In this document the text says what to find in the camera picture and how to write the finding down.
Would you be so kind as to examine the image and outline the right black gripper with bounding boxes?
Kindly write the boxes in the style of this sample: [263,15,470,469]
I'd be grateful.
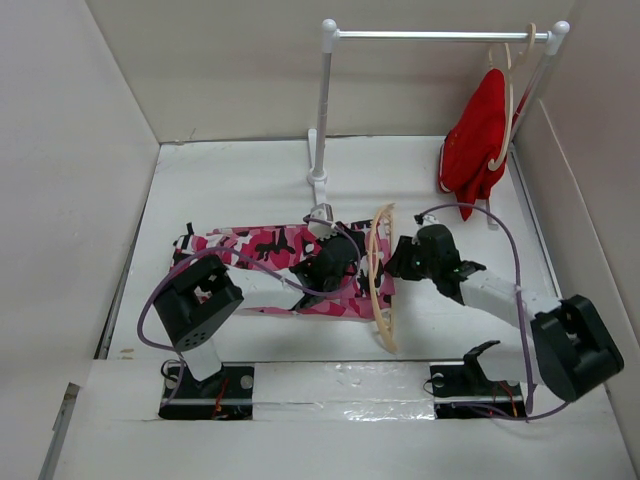
[384,234,439,281]

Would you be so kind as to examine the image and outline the pink camouflage trousers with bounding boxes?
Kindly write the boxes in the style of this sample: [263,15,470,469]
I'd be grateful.
[170,219,395,321]

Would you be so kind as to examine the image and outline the beige wooden hanger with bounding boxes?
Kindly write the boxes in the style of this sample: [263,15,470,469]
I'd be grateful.
[365,203,398,354]

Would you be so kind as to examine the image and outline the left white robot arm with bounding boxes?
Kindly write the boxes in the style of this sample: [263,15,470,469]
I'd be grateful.
[143,231,365,397]

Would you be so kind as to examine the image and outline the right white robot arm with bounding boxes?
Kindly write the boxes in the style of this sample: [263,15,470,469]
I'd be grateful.
[385,224,625,403]

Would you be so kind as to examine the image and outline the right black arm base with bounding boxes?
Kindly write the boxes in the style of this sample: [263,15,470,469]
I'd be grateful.
[423,340,527,420]

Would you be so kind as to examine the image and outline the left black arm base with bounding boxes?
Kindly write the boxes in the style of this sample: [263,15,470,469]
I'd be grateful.
[158,360,255,421]

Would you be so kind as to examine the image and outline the beige hanger with red garment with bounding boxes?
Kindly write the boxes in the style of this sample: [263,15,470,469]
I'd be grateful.
[487,22,537,172]

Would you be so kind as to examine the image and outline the white clothes rack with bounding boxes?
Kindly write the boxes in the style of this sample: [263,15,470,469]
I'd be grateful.
[307,19,571,206]

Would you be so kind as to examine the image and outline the red shorts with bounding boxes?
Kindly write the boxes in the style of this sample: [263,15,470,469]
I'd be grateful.
[438,69,506,221]

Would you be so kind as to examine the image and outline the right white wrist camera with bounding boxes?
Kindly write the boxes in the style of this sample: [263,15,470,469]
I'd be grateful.
[414,213,441,228]

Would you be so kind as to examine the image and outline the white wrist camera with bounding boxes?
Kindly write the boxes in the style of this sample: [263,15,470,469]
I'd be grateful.
[303,203,334,239]
[414,213,441,228]

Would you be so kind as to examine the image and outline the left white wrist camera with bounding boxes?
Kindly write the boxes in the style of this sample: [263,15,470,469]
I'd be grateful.
[303,203,334,239]

